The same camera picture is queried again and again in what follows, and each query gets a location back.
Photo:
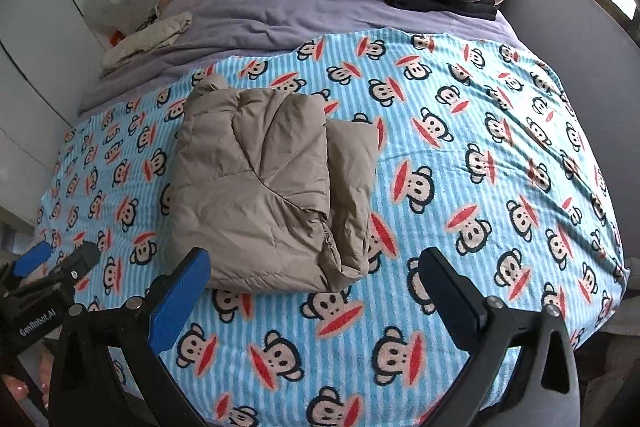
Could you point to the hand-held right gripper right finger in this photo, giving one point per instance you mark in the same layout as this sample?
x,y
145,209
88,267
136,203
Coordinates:
x,y
447,297

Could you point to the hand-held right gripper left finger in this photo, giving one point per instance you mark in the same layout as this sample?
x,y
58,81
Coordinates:
x,y
180,302

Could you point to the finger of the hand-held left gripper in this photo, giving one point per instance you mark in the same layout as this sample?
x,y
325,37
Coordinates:
x,y
32,259
80,259

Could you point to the beige quilted down jacket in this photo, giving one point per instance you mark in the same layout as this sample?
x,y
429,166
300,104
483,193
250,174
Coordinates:
x,y
260,167

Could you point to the person's left hand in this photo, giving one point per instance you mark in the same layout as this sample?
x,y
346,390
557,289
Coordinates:
x,y
45,372

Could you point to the blue striped monkey-print blanket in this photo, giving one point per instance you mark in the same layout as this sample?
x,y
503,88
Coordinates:
x,y
450,157

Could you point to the white wardrobe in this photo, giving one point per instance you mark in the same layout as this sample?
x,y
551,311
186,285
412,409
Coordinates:
x,y
40,72

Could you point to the small red box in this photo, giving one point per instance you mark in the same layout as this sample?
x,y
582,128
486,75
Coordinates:
x,y
116,36

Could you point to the cream folded garment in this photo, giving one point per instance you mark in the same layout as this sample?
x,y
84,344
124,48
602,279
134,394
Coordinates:
x,y
150,37

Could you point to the grey padded panel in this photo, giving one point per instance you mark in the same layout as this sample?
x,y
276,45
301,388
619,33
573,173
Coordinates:
x,y
565,32

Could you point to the purple duvet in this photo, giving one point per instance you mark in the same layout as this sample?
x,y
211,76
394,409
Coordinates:
x,y
300,17

